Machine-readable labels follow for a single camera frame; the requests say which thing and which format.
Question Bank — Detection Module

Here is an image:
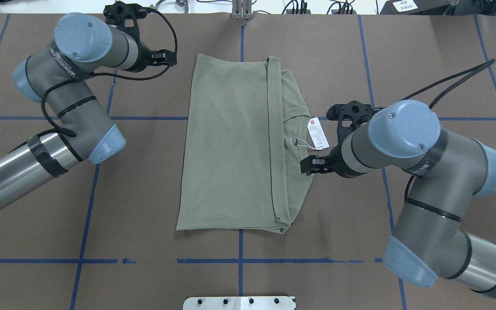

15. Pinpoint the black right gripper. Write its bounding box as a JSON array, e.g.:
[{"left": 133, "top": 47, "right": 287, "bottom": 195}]
[{"left": 301, "top": 100, "right": 380, "bottom": 178}]

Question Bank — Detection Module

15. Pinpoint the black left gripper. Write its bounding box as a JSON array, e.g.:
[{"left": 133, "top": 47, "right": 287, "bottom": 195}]
[{"left": 103, "top": 1, "right": 177, "bottom": 73}]

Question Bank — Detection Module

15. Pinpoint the olive green long-sleeve shirt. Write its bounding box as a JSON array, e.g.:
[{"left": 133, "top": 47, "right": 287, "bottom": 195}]
[{"left": 177, "top": 54, "right": 313, "bottom": 234}]

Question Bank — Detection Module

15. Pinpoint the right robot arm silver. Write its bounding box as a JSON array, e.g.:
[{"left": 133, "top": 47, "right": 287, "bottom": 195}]
[{"left": 301, "top": 99, "right": 496, "bottom": 298}]

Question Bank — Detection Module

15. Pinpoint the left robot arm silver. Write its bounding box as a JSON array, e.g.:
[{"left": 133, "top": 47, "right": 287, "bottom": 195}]
[{"left": 0, "top": 1, "right": 178, "bottom": 210}]

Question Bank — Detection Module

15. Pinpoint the white shirt price tag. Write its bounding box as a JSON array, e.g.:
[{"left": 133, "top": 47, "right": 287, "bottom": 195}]
[{"left": 307, "top": 117, "right": 329, "bottom": 151}]

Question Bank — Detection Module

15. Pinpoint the black box with label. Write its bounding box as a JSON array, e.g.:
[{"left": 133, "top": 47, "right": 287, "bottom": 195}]
[{"left": 379, "top": 0, "right": 457, "bottom": 15}]

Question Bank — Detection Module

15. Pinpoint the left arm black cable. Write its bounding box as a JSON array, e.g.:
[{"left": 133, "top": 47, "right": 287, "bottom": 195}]
[{"left": 40, "top": 6, "right": 178, "bottom": 138}]

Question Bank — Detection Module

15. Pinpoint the aluminium frame post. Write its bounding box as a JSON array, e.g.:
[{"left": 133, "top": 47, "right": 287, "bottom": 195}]
[{"left": 232, "top": 0, "right": 253, "bottom": 20}]

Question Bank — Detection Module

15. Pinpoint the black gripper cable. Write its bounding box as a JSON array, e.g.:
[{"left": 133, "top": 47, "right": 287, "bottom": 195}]
[{"left": 403, "top": 59, "right": 496, "bottom": 110}]

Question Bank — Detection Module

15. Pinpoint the white central pedestal base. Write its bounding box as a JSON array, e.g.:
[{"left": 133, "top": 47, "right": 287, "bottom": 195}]
[{"left": 183, "top": 296, "right": 297, "bottom": 310}]

